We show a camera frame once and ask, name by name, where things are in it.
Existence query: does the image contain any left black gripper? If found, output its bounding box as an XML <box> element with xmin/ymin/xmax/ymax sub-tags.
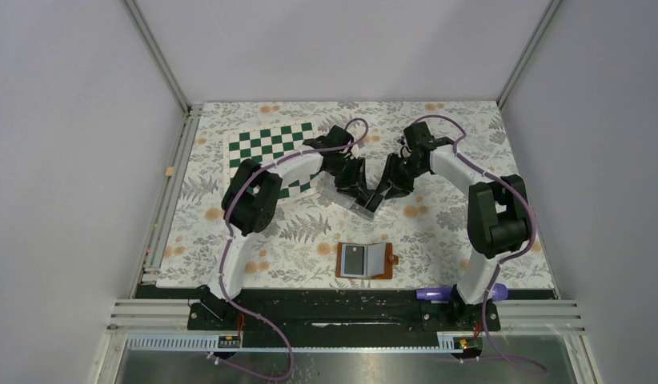
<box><xmin>327</xmin><ymin>156</ymin><xmax>369</xmax><ymax>200</ymax></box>

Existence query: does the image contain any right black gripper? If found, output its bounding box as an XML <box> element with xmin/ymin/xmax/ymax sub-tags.
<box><xmin>374</xmin><ymin>153</ymin><xmax>427</xmax><ymax>201</ymax></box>

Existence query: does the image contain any brown leather card holder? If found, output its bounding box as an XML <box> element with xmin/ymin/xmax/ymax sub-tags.
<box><xmin>335</xmin><ymin>242</ymin><xmax>399</xmax><ymax>280</ymax></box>

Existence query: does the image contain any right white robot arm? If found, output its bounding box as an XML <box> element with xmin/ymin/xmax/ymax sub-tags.
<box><xmin>377</xmin><ymin>119</ymin><xmax>536</xmax><ymax>330</ymax></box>

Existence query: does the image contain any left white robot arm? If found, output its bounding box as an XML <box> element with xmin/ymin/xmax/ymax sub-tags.
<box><xmin>207</xmin><ymin>126</ymin><xmax>383</xmax><ymax>329</ymax></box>

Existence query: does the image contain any floral tablecloth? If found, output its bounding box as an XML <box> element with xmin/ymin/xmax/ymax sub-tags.
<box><xmin>155</xmin><ymin>100</ymin><xmax>556</xmax><ymax>291</ymax></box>

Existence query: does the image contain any green white chessboard mat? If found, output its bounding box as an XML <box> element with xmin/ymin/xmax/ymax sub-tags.
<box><xmin>222</xmin><ymin>121</ymin><xmax>321</xmax><ymax>204</ymax></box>

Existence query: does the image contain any purple marker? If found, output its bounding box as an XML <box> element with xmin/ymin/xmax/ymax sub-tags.
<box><xmin>415</xmin><ymin>283</ymin><xmax>509</xmax><ymax>302</ymax></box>

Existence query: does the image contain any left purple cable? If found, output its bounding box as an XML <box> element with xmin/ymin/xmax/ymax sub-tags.
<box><xmin>217</xmin><ymin>117</ymin><xmax>371</xmax><ymax>382</ymax></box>

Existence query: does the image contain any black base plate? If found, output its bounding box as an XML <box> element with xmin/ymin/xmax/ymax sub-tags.
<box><xmin>134</xmin><ymin>284</ymin><xmax>557</xmax><ymax>350</ymax></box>

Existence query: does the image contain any aluminium frame rail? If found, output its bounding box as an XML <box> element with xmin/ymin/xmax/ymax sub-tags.
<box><xmin>89</xmin><ymin>104</ymin><xmax>204</xmax><ymax>383</ymax></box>

